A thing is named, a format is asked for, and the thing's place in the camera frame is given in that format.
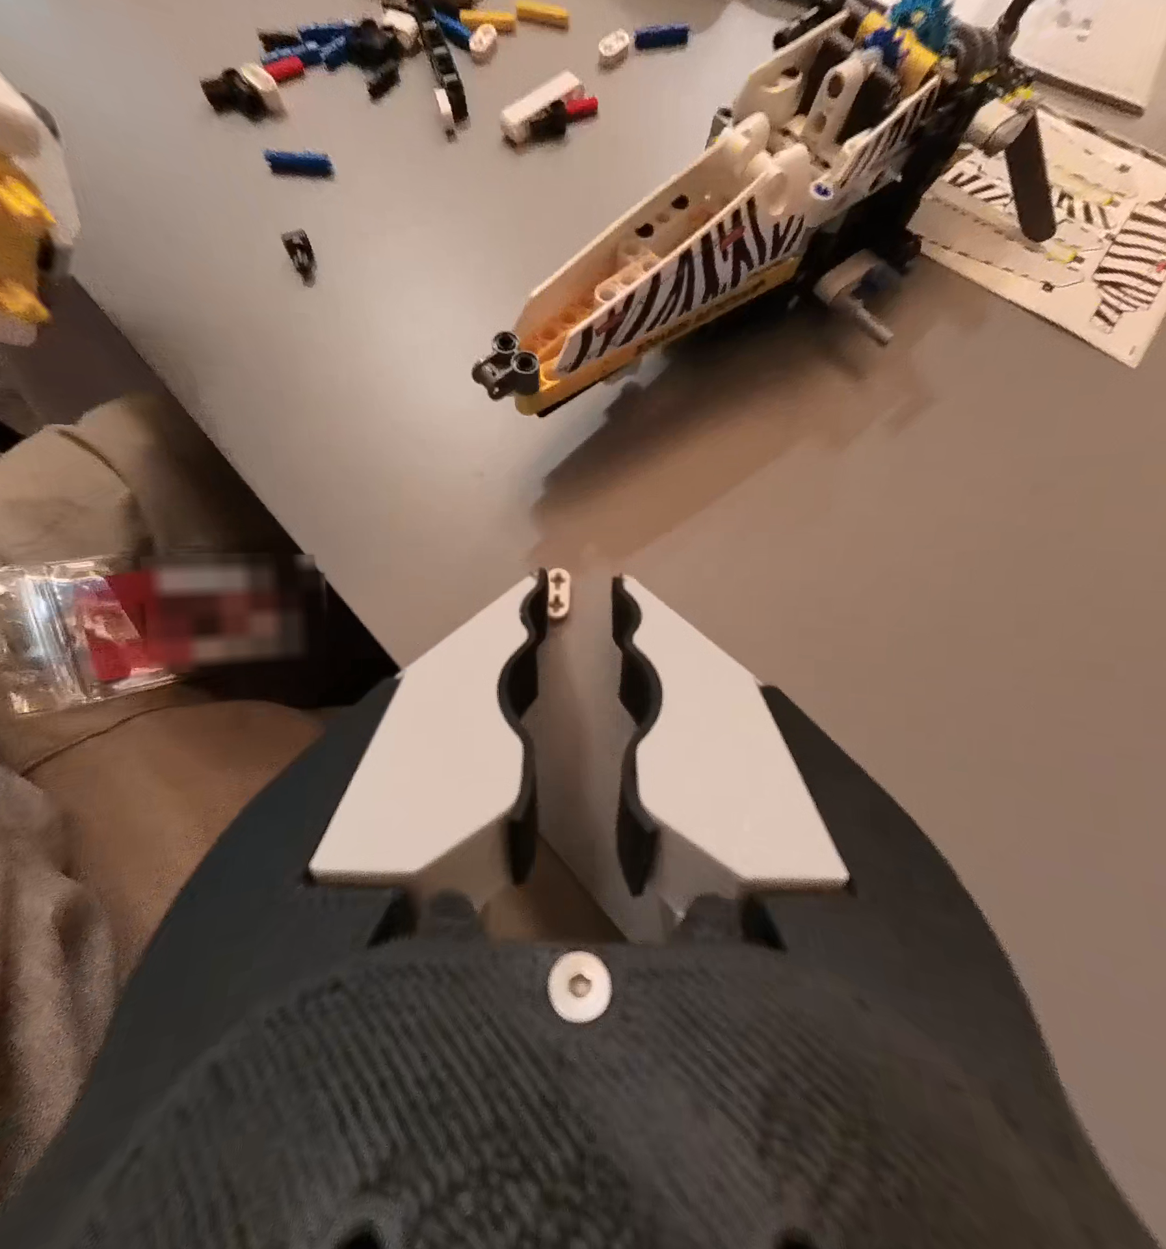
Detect pile of small lego pieces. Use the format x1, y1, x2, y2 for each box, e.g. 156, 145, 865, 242
199, 0, 692, 147

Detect person's beige trousers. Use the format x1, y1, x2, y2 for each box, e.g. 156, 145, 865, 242
0, 391, 402, 979

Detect clear plastic bag red card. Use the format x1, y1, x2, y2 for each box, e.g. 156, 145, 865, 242
0, 559, 169, 716

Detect zebra sticker sheet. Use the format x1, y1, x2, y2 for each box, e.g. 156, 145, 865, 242
908, 112, 1166, 372

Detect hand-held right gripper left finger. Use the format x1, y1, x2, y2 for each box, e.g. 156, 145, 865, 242
306, 574, 548, 897

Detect yellow lego connector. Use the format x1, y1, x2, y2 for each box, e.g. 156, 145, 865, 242
0, 137, 60, 327

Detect zebra striped lego model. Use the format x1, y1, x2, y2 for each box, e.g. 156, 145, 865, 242
471, 0, 1060, 421

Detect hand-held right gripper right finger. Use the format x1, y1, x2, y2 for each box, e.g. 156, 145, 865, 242
608, 574, 855, 926

